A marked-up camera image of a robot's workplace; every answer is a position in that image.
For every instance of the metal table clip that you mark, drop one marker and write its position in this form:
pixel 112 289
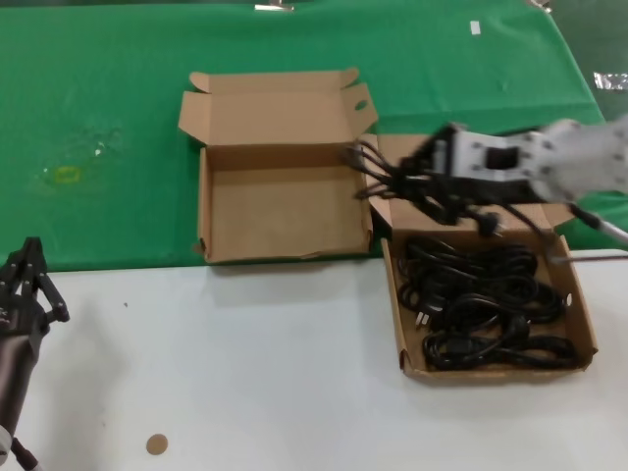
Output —
pixel 275 6
pixel 539 3

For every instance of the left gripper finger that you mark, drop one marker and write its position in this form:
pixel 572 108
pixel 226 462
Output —
pixel 53 301
pixel 27 265

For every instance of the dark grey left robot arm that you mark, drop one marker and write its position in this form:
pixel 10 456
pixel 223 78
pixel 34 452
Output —
pixel 17 378

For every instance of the open brown cardboard box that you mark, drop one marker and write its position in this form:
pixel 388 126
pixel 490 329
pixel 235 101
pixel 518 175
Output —
pixel 581 329
pixel 275 206

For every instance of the round brown cardboard disc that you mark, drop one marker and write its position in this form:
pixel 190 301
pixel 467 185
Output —
pixel 157 444

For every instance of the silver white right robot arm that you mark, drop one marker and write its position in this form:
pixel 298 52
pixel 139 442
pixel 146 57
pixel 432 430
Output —
pixel 579 157

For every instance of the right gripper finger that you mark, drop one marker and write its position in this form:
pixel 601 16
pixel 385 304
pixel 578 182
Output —
pixel 417 190
pixel 414 174

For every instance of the green table cloth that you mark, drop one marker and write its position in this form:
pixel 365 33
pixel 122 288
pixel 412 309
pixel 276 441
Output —
pixel 98 73

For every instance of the small white tape label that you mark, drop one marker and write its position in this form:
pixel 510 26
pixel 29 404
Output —
pixel 475 28

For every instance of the crumpled silver foil piece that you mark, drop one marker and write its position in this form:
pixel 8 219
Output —
pixel 611 81

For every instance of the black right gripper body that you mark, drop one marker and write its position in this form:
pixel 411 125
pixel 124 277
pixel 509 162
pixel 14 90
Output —
pixel 471 189

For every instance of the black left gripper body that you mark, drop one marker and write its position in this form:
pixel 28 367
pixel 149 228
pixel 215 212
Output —
pixel 22 316

